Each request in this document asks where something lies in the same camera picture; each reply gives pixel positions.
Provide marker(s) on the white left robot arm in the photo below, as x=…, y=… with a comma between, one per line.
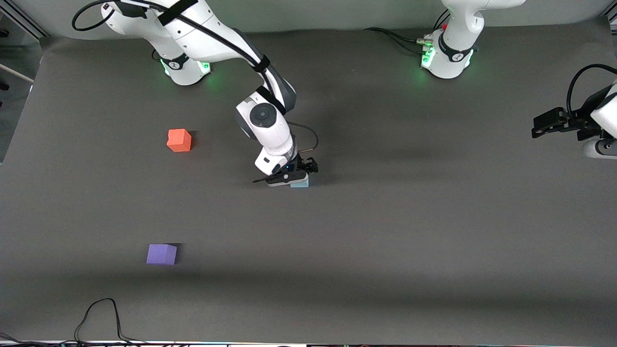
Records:
x=453, y=53

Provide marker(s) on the light blue foam block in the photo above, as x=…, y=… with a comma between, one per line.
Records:
x=301, y=183

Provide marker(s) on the orange foam block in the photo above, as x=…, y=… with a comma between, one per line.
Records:
x=179, y=140

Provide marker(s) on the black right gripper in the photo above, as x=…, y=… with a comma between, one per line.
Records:
x=303, y=165

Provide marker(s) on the purple foam block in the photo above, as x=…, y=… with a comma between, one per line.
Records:
x=161, y=254

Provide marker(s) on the dark grey table mat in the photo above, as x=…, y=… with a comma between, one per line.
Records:
x=308, y=231

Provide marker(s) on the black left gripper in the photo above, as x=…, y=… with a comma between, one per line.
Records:
x=575, y=121

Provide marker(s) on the aluminium frame rail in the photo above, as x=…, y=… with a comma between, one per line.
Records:
x=24, y=21

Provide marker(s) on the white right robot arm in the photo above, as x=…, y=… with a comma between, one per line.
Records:
x=217, y=38

